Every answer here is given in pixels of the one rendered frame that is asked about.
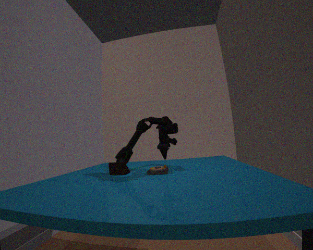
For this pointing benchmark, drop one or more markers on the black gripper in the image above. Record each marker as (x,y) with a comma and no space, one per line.
(163,145)

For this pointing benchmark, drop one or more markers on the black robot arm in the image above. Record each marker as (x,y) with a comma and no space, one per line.
(165,126)

